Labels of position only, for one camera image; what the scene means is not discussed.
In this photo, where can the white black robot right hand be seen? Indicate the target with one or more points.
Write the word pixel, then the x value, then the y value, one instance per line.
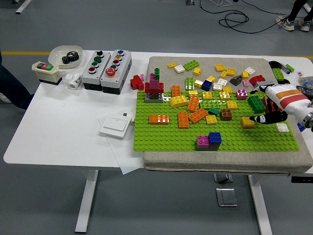
pixel 286 98

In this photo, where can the brown toy brick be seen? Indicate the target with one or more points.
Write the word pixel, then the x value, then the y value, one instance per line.
pixel 226 115

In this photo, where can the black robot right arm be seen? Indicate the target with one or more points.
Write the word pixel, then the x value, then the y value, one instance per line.
pixel 309 120

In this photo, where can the long grey toy brick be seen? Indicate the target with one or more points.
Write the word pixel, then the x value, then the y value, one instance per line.
pixel 267 82

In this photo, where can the lime green toy brick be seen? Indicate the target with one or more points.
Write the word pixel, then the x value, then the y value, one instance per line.
pixel 278 73
pixel 191 65
pixel 189 83

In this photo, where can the flat white toy brick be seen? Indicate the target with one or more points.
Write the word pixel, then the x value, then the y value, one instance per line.
pixel 283 127
pixel 222 81
pixel 217 86
pixel 249 70
pixel 179 68

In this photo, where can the small blue toy brick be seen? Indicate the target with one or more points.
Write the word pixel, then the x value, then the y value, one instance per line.
pixel 300 126

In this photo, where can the red arch toy brick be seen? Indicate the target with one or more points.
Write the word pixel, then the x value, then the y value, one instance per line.
pixel 255 80

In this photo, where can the small pink toy brick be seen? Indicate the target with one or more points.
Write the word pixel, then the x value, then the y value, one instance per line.
pixel 142 77
pixel 245 83

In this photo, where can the magenta toy brick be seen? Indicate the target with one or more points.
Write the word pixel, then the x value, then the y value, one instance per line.
pixel 241 95

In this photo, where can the dark grey sloped toy brick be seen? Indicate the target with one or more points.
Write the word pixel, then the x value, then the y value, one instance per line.
pixel 236 80

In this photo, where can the small yellow toy brick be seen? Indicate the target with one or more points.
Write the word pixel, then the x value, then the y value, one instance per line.
pixel 223 74
pixel 172 65

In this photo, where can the flat yellow toy brick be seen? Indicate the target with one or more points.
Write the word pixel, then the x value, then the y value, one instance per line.
pixel 220 67

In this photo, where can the small dark green toy brick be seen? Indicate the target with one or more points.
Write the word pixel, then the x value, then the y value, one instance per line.
pixel 214 111

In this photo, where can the orange long toy brick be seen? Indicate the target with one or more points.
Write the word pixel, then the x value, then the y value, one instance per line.
pixel 176 91
pixel 198 115
pixel 183 120
pixel 159 119
pixel 193 104

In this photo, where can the yellow curved toy brick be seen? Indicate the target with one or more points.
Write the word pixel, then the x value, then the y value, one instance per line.
pixel 179 101

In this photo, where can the tall dark green toy brick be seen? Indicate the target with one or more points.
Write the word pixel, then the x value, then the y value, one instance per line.
pixel 157 71

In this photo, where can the olive sloped toy brick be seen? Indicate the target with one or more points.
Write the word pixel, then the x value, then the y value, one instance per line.
pixel 154 96

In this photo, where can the tall pink toy brick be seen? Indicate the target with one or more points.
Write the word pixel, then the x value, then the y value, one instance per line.
pixel 154 83

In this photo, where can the wide red toy brick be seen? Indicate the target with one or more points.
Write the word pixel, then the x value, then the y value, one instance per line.
pixel 148 88

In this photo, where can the red toy brick cluster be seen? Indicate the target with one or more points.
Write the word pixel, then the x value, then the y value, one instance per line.
pixel 135 83

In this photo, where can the black tape roll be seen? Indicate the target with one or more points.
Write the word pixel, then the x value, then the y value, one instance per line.
pixel 286 82

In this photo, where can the clear bag of parts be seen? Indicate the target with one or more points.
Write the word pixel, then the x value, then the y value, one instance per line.
pixel 305 80

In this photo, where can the silver black green small tool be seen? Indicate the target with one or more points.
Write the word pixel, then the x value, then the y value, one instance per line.
pixel 286 68

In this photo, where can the black table control panel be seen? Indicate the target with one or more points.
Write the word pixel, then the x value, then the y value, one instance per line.
pixel 302 179

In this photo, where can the white table foot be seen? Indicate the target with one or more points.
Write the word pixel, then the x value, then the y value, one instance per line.
pixel 307 6
pixel 23 6
pixel 189 2

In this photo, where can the silver floor socket plate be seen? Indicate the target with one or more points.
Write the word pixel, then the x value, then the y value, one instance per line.
pixel 226 197
pixel 222 178

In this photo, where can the white table leg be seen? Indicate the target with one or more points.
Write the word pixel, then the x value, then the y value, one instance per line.
pixel 86 195
pixel 261 208

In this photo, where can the grey-brown mat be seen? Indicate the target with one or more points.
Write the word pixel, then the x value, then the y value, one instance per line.
pixel 161 63

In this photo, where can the lime green studded baseplate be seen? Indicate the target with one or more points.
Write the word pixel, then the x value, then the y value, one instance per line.
pixel 159 137

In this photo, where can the grey emergency stop control box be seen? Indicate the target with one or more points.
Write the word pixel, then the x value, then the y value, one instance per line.
pixel 121 72

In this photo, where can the white paper sheet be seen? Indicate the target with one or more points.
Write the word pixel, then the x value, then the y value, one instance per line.
pixel 127 159

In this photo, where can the grey four-button control box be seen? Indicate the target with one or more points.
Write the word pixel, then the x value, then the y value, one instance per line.
pixel 94 77

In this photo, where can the white pipe tee fitting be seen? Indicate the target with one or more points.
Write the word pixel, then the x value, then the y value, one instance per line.
pixel 74 82

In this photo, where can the black metal gear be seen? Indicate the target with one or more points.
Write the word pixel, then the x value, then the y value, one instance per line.
pixel 66 60
pixel 73 55

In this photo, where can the white plastic tray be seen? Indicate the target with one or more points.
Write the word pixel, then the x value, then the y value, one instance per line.
pixel 55 55

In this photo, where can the white wall switch panel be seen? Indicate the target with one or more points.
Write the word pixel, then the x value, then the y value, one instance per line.
pixel 113 126

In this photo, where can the cream red-green switch box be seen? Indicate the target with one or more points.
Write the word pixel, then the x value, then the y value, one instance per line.
pixel 46 73

